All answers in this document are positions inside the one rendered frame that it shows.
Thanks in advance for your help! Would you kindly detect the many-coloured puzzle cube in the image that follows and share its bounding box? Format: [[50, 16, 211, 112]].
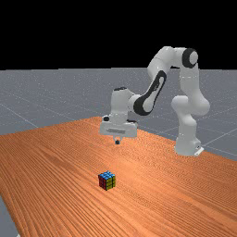
[[97, 170, 117, 192]]

